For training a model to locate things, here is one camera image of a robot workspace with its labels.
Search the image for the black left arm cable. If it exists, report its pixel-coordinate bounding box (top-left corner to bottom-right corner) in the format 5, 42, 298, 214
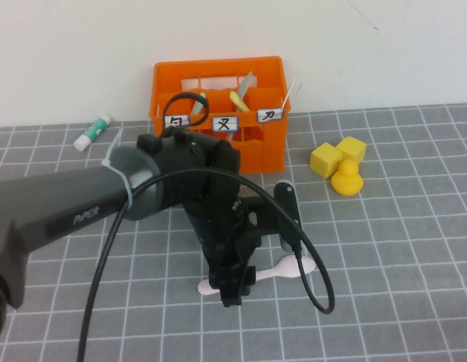
75, 91, 336, 362

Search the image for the yellow cube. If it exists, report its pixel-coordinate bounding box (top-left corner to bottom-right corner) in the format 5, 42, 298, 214
310, 142, 344, 179
336, 136, 368, 165

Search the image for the yellow rubber duck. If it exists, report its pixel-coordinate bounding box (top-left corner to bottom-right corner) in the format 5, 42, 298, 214
330, 158, 364, 197

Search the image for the pink plastic spoon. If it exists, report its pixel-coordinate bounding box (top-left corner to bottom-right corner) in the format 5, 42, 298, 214
197, 254, 317, 297

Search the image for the white and green glue stick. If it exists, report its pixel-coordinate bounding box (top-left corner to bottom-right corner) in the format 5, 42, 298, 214
73, 114, 113, 152

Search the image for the grey blue plastic fork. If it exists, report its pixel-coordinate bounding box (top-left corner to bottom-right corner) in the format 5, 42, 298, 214
232, 71, 257, 112

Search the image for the grey grid tablecloth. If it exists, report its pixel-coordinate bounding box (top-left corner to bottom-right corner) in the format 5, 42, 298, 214
0, 102, 467, 362

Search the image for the yellow plastic utensil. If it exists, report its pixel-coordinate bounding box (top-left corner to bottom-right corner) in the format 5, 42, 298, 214
229, 91, 251, 113

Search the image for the paper label reading knife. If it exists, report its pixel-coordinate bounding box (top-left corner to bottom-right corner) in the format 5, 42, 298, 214
257, 107, 285, 124

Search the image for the orange plastic cutlery crate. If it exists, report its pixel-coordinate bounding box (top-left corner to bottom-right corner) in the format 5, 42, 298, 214
149, 55, 293, 174

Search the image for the paper label reading fork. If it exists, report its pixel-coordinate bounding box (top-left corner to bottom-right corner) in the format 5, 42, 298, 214
210, 115, 240, 133

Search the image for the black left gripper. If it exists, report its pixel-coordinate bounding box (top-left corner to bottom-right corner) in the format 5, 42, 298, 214
186, 195, 263, 308

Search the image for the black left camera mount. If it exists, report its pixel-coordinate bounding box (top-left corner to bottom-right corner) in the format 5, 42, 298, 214
238, 195, 285, 239

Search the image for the white zip tie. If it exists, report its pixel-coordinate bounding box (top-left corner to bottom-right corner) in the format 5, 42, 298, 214
100, 127, 135, 208

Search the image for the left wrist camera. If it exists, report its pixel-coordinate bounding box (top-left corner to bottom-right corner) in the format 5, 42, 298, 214
274, 179, 304, 252

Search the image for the light green plastic utensil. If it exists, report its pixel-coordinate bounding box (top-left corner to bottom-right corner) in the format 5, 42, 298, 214
190, 92, 207, 116

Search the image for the thin white plastic knife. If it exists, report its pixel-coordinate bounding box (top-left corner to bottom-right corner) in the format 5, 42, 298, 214
280, 78, 297, 108

